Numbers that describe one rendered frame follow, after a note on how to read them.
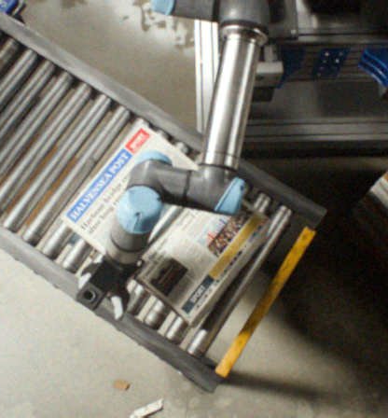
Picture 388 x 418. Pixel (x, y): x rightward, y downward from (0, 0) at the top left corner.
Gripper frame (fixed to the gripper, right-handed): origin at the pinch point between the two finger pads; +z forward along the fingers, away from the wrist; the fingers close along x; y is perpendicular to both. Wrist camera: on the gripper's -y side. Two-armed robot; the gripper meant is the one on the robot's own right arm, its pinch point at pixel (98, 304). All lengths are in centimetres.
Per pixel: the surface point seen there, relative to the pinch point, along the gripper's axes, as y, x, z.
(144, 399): 33, -17, 96
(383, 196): 92, -39, 1
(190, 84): 129, 49, 40
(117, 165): 20.8, 16.2, -16.3
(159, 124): 50, 22, -6
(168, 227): 17.7, -1.7, -14.1
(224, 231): 23.2, -11.9, -17.8
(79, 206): 10.2, 16.7, -9.8
